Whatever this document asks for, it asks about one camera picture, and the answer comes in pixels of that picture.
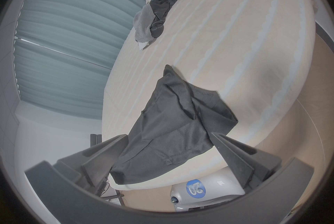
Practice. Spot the black chest of drawers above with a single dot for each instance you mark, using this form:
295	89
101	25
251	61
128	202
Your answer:
95	139

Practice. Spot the grey garment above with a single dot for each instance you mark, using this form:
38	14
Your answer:
143	24

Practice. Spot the black T-shirt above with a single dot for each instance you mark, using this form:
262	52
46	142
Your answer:
169	118

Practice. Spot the blue-green curtain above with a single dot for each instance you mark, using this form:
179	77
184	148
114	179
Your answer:
60	79
78	9

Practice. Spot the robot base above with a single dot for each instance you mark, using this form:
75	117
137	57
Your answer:
214	191

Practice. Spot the bed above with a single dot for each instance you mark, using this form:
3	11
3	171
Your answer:
248	35

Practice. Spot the black garment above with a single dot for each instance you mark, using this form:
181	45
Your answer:
159	9

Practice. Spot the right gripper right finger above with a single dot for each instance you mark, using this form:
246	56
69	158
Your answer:
245	165

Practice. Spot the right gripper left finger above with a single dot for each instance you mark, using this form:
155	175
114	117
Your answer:
101	160

